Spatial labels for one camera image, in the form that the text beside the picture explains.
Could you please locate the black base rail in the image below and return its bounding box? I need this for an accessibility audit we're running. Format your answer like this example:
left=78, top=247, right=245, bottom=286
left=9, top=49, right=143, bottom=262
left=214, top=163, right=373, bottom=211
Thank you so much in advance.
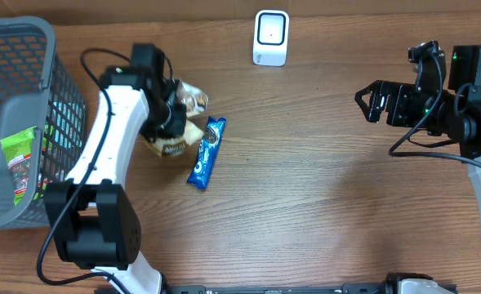
left=160, top=278, right=395, bottom=294

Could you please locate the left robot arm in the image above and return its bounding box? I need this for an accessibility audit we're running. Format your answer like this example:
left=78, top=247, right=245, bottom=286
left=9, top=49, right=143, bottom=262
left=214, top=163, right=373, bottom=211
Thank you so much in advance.
left=36, top=43, right=187, bottom=293

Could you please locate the teal wet wipes pack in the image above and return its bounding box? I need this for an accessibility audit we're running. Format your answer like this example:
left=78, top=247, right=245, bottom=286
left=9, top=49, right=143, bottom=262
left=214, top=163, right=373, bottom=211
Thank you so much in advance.
left=52, top=101, right=83, bottom=149

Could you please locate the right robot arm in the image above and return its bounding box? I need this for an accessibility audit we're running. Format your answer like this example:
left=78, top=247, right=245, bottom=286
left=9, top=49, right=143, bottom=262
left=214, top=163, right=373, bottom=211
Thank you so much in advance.
left=354, top=40, right=481, bottom=223

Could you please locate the grey plastic mesh basket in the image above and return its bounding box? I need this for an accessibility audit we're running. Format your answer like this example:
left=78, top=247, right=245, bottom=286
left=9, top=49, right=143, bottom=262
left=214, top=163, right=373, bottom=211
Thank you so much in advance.
left=0, top=16, right=87, bottom=229

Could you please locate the blue Oreo cookie pack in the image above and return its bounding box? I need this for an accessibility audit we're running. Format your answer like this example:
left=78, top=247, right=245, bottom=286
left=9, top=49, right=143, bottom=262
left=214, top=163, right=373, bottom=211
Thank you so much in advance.
left=187, top=117, right=227, bottom=189

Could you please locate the brown white pastry wrapper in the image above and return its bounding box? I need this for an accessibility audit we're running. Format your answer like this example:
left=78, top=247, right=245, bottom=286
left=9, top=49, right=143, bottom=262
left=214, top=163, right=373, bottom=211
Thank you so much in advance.
left=144, top=79, right=209, bottom=157

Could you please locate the green snack bag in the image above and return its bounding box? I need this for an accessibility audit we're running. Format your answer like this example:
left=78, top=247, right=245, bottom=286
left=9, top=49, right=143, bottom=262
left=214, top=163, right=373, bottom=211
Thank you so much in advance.
left=0, top=127, right=35, bottom=205

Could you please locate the white barcode scanner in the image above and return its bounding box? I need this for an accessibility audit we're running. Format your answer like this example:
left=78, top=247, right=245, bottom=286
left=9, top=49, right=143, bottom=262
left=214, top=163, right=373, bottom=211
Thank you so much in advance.
left=252, top=9, right=289, bottom=67

